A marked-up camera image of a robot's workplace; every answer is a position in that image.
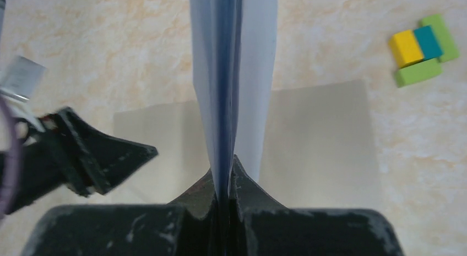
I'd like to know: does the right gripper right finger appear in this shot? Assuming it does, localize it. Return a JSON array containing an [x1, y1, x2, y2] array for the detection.
[[230, 156, 404, 255]]

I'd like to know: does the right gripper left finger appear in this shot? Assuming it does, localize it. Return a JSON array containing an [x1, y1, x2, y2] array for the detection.
[[21, 172, 219, 255]]

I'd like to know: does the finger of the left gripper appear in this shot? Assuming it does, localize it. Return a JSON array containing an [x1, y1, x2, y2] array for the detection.
[[55, 107, 158, 197]]

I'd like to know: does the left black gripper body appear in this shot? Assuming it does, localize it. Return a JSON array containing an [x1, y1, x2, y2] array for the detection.
[[1, 116, 67, 215]]

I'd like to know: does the brown paper folder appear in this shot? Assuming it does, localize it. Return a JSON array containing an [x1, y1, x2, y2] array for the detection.
[[111, 80, 382, 210]]

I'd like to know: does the white printed paper stack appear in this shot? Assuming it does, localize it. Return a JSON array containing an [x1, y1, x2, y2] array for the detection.
[[189, 0, 278, 201]]

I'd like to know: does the green block short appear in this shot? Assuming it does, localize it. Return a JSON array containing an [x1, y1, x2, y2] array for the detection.
[[394, 58, 442, 88]]

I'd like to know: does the yellow block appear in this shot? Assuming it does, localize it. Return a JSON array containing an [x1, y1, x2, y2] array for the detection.
[[388, 30, 424, 68]]

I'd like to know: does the teal block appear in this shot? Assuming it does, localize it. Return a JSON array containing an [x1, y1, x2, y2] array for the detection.
[[414, 25, 444, 61]]

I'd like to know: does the green block long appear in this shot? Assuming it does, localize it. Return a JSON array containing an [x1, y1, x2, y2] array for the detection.
[[420, 14, 460, 63]]

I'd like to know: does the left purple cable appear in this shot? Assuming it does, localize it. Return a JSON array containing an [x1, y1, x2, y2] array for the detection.
[[0, 94, 24, 220]]

